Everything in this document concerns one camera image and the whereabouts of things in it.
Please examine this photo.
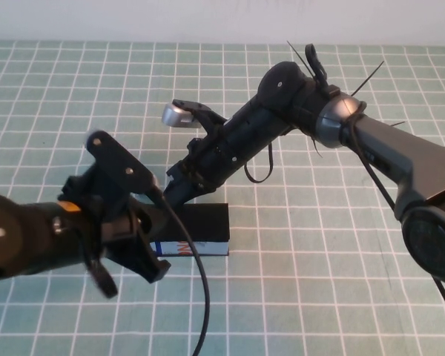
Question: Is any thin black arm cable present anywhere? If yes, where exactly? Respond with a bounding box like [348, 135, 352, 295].
[340, 105, 445, 324]

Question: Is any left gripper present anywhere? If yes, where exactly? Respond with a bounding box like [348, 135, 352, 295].
[58, 164, 171, 298]

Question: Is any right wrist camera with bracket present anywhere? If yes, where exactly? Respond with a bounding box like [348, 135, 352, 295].
[162, 99, 225, 140]

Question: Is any black glasses case printed side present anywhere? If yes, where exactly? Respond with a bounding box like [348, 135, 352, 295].
[150, 202, 231, 257]

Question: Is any thick black looped cable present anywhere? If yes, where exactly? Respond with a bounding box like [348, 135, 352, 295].
[303, 43, 339, 99]

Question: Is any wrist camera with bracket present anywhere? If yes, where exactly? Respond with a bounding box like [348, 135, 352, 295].
[85, 128, 159, 200]
[162, 99, 225, 140]

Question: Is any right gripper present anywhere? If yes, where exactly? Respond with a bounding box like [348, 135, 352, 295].
[163, 120, 251, 205]

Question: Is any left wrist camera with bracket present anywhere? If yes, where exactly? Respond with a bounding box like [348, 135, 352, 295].
[85, 128, 159, 200]

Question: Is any black strap loop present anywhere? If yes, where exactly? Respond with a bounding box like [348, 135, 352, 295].
[243, 142, 276, 183]

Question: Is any green checked tablecloth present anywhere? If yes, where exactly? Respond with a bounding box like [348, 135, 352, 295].
[0, 39, 445, 356]

